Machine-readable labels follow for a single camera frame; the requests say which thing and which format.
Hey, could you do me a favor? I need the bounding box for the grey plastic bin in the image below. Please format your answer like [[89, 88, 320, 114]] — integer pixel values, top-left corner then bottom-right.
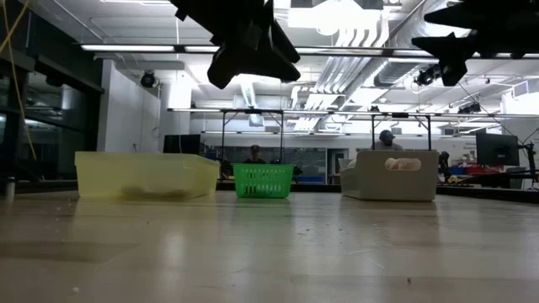
[[339, 149, 440, 202]]

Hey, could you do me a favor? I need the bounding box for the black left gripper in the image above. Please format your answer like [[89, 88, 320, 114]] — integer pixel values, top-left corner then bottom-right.
[[170, 0, 302, 90]]

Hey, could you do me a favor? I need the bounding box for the black computer monitor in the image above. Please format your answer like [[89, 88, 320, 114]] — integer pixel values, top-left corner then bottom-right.
[[163, 134, 202, 155], [475, 132, 520, 167]]

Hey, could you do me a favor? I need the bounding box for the pink sprinkled donut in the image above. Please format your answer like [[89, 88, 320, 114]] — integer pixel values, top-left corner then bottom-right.
[[384, 157, 423, 172]]

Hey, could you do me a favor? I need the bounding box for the yellow hanging cord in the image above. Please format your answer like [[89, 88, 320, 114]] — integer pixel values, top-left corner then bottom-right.
[[0, 0, 38, 162]]

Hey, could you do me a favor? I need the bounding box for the silver ventilation duct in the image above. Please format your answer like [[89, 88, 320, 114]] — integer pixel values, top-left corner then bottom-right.
[[372, 0, 447, 88]]

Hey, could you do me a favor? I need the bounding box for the yellow translucent plastic bin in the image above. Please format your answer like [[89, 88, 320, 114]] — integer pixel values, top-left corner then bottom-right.
[[74, 151, 221, 199]]

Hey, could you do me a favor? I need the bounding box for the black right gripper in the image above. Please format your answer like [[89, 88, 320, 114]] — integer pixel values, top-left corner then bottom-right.
[[411, 0, 539, 88]]

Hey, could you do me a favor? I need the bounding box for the red snack packet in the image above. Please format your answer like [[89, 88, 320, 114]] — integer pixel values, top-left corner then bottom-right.
[[120, 184, 189, 201]]

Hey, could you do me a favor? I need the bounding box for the person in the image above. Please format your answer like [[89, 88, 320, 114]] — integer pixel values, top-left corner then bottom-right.
[[243, 144, 267, 165], [369, 129, 404, 152]]

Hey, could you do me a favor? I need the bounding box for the green plastic basket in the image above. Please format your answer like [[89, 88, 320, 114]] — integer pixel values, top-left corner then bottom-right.
[[232, 162, 296, 199]]

